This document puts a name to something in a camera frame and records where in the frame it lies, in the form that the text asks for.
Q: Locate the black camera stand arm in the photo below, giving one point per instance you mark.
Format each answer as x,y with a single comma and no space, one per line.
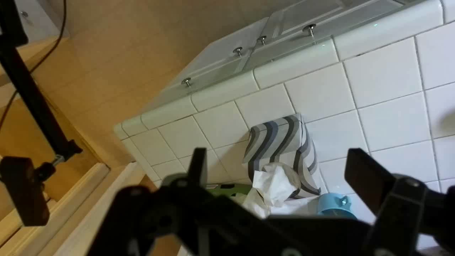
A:
29,86

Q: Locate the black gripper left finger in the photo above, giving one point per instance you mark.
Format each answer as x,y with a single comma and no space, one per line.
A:
198,165

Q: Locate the blue mug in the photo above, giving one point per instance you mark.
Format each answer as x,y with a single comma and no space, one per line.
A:
335,205

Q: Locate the silver cabinet knob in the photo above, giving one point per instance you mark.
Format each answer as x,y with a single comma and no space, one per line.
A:
309,29
261,40
187,81
238,50

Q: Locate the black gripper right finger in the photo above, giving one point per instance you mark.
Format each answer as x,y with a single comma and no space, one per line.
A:
370,180

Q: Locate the black stereo camera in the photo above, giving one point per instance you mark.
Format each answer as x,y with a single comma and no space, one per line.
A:
23,189

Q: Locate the white tissue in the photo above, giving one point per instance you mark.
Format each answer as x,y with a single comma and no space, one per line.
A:
271,187

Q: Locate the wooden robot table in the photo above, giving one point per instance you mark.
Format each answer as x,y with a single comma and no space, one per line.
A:
86,199

